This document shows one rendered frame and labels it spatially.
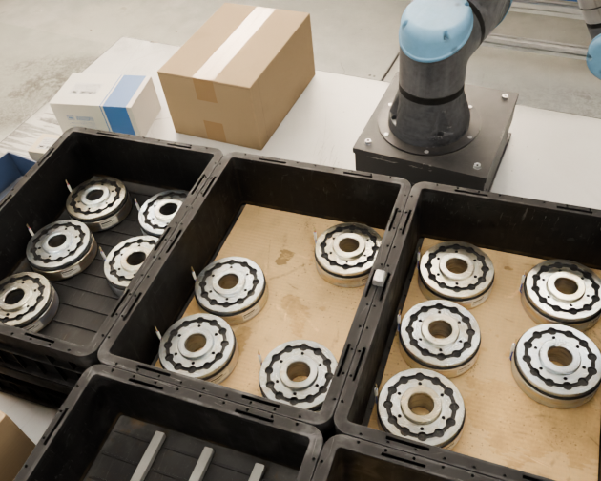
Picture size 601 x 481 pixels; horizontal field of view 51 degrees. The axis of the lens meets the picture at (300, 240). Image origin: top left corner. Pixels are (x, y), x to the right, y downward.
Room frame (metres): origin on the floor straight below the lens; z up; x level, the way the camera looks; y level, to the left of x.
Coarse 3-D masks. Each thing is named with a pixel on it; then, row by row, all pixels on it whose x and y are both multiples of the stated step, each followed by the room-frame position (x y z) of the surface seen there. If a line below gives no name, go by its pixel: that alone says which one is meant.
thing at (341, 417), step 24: (432, 192) 0.63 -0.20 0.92; (456, 192) 0.62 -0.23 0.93; (480, 192) 0.61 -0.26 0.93; (408, 216) 0.60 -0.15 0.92; (576, 216) 0.55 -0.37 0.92; (600, 216) 0.54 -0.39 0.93; (384, 288) 0.48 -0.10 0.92; (360, 360) 0.38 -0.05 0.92; (336, 408) 0.32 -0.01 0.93; (336, 432) 0.30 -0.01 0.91; (360, 432) 0.29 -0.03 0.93; (384, 432) 0.29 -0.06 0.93; (432, 456) 0.25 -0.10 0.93; (456, 456) 0.25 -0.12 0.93; (504, 480) 0.22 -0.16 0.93; (528, 480) 0.22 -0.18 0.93; (552, 480) 0.21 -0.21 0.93
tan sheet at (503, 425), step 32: (512, 256) 0.57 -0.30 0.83; (416, 288) 0.54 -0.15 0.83; (512, 288) 0.51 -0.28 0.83; (480, 320) 0.47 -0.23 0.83; (512, 320) 0.46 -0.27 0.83; (480, 352) 0.42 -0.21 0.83; (480, 384) 0.38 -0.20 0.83; (512, 384) 0.37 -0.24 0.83; (480, 416) 0.33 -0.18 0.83; (512, 416) 0.33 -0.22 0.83; (544, 416) 0.32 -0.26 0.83; (576, 416) 0.32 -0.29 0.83; (480, 448) 0.30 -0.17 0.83; (512, 448) 0.29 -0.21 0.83; (544, 448) 0.29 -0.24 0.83; (576, 448) 0.28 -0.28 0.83; (576, 480) 0.24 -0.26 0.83
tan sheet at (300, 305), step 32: (256, 224) 0.71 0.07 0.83; (288, 224) 0.70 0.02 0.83; (320, 224) 0.69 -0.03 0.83; (224, 256) 0.66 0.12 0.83; (256, 256) 0.65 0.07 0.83; (288, 256) 0.64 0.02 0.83; (288, 288) 0.57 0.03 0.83; (320, 288) 0.56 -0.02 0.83; (352, 288) 0.56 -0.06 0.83; (256, 320) 0.53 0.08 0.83; (288, 320) 0.52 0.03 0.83; (320, 320) 0.51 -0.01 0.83; (352, 320) 0.50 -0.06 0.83; (256, 352) 0.47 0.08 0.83; (224, 384) 0.43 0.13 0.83; (256, 384) 0.42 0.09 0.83
